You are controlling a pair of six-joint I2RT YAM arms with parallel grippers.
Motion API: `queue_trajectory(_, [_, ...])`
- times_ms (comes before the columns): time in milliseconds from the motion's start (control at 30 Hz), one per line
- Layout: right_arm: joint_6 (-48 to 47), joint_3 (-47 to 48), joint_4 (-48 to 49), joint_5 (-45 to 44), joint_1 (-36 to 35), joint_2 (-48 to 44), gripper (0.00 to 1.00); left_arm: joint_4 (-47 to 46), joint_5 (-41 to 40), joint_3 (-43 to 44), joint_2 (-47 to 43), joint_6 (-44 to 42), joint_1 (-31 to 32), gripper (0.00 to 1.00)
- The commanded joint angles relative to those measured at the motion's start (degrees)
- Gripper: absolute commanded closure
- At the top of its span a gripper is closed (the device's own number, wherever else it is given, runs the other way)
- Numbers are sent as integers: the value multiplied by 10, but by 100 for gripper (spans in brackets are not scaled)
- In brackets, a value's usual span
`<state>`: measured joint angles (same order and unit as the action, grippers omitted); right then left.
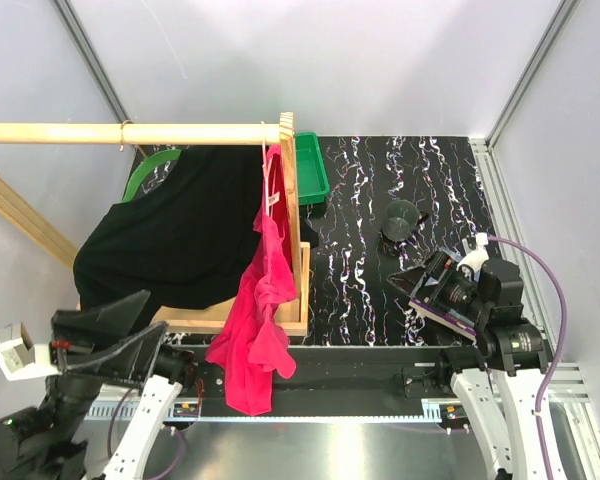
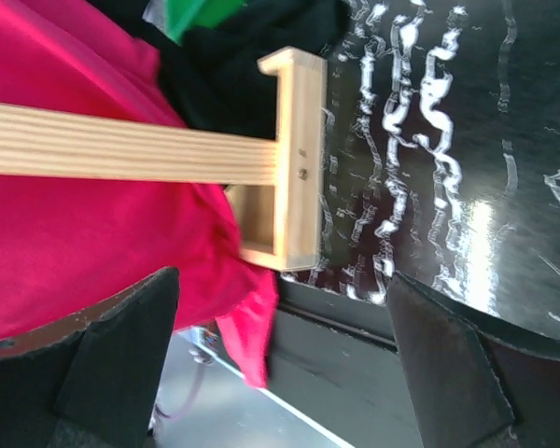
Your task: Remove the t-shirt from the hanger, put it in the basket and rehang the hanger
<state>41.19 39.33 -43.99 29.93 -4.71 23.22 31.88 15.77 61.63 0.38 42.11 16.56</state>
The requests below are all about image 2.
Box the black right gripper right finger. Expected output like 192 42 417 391
387 273 560 447

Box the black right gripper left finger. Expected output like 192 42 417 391
0 268 179 447

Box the pink red t-shirt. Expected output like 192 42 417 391
0 1 278 387

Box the black t-shirt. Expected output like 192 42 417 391
93 1 350 139

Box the green plastic tray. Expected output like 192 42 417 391
164 0 206 42

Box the wooden clothes rack frame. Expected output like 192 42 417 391
0 48 327 271

